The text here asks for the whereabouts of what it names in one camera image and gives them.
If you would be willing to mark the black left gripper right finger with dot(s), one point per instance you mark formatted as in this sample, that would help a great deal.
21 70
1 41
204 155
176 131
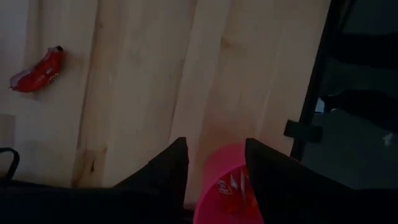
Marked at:
280 186

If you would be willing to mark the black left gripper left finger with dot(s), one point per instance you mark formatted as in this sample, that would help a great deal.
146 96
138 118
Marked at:
168 174

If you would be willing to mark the red KitKat candy bar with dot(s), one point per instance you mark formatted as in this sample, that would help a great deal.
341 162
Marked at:
38 73
233 193

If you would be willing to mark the pink plastic bucket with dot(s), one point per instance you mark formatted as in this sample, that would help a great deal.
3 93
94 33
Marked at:
217 161

